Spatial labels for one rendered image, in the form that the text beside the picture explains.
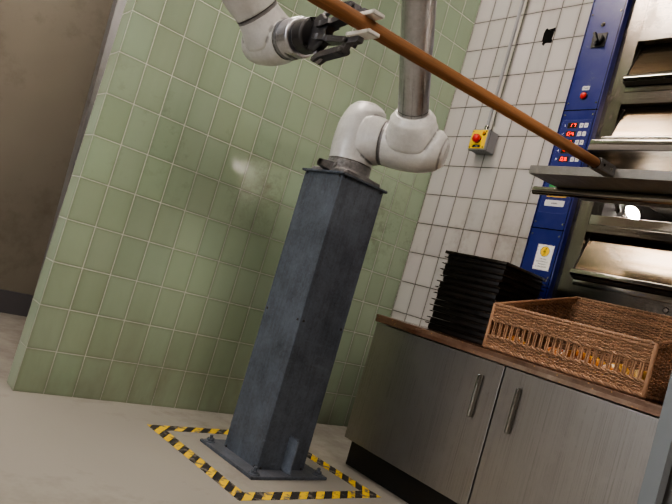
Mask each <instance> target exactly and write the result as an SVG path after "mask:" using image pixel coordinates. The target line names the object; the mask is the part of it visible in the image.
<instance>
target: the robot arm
mask: <svg viewBox="0 0 672 504"><path fill-rule="evenodd" d="M222 2H223V4H224V5H225V7H226V8H227V10H228V11H229V12H230V14H231V15H232V16H233V17H234V19H235V20H236V22H237V23H238V25H239V27H240V29H241V32H242V40H241V47H242V51H243V53H244V55H245V57H246V58H247V59H248V60H250V61H251V62H253V63H255V64H257V65H262V66H280V65H284V64H287V63H290V62H291V61H294V60H298V59H305V58H308V57H310V56H311V55H312V54H313V56H312V57H311V59H310V61H312V62H314V63H316V64H318V65H320V66H321V65H322V64H323V63H325V62H326V61H330V60H334V59H337V58H341V57H345V56H348V55H349V54H350V48H351V47H353V48H356V47H357V45H360V44H362V43H363V41H364V40H369V39H376V38H379V37H380V34H378V33H377V32H375V31H373V30H372V29H370V28H367V29H361V30H355V31H349V32H346V34H345V35H346V36H347V37H346V36H336V35H333V33H334V32H335V31H337V30H339V29H340V28H341V27H343V26H346V25H348V24H346V23H345V22H343V21H341V20H340V19H338V18H336V17H331V18H330V17H329V16H330V15H331V14H329V13H328V12H326V11H324V13H321V14H320V15H319V16H317V17H307V18H306V17H304V16H296V17H291V18H289V17H288V16H287V15H286V13H285V12H284V11H283V10H282V9H281V7H280V6H279V4H278V3H277V1H276V0H222ZM344 3H346V4H347V5H349V6H351V7H352V8H354V9H356V10H357V11H359V12H360V13H362V14H364V15H365V16H367V17H369V18H370V19H372V20H373V21H376V20H381V19H384V17H385V15H384V14H382V13H380V12H379V11H377V10H376V9H371V10H368V9H366V8H362V7H361V6H360V5H358V4H357V3H355V2H353V1H345V2H344ZM436 5H437V0H402V2H401V30H400V37H401V38H403V39H405V40H406V41H408V42H409V43H411V44H413V45H414V46H416V47H418V48H419V49H421V50H423V51H424V52H426V53H427V54H429V55H431V56H432V57H433V47H434V34H435V19H436ZM327 46H335V47H332V48H329V49H325V48H326V47H327ZM324 49H325V50H324ZM430 86H431V73H430V72H428V71H427V70H425V69H423V68H422V67H420V66H418V65H416V64H415V63H413V62H411V61H410V60H408V59H406V58H405V57H403V56H401V55H400V58H399V85H398V108H397V109H396V110H395V111H394V112H393V113H392V114H391V116H390V120H387V119H386V114H385V112H384V111H383V109H382V108H380V107H379V106H378V105H377V104H375V103H372V102H368V101H357V102H355V103H353V104H351V105H350V106H349V107H348V108H347V110H346V111H345V112H344V114H343V115H342V117H341V119H340V121H339V123H338V126H337V128H336V131H335V134H334V137H333V140H332V144H331V149H330V154H329V158H328V160H326V159H322V158H319V159H318V161H317V165H318V166H312V168H313V169H324V170H336V171H344V172H347V173H349V174H351V175H353V176H355V177H357V178H359V179H362V180H364V181H366V182H368V183H370V184H372V185H375V186H377V187H379V188H380V185H379V184H378V183H376V182H374V181H372V180H371V179H369V177H370V172H371V168H372V165H373V166H377V165H381V166H385V167H388V168H391V169H395V170H399V171H404V172H411V173H429V172H434V171H436V170H438V169H440V168H442V167H443V166H444V164H445V162H446V159H447V156H448V153H449V149H450V143H449V140H448V137H447V135H446V134H445V132H444V131H442V130H439V129H438V124H437V121H436V116H435V115H434V113H433V112H432V111H431V110H430V109H429V100H430Z"/></svg>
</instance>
